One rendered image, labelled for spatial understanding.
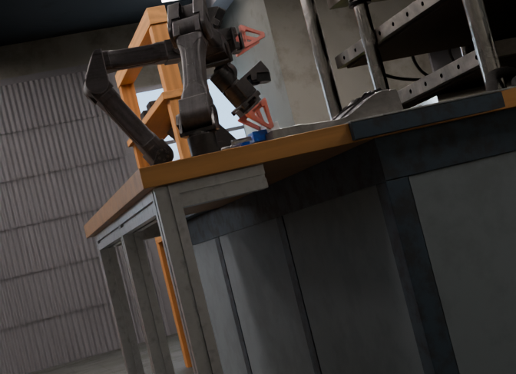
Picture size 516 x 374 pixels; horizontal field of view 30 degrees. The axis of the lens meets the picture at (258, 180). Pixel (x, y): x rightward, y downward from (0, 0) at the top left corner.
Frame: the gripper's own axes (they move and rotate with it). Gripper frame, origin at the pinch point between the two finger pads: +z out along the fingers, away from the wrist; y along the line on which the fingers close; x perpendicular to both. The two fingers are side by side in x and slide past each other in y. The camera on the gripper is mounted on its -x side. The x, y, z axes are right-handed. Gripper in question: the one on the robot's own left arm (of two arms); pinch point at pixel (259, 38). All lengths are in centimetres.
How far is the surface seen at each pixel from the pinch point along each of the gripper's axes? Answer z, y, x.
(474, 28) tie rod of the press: 62, -12, 10
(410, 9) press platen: 66, 33, -9
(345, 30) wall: 252, 522, -116
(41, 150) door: -18, 676, -82
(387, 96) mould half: 22.5, -27.4, 27.6
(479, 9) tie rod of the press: 64, -14, 5
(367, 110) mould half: 15.9, -27.7, 30.3
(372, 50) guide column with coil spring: 62, 61, -3
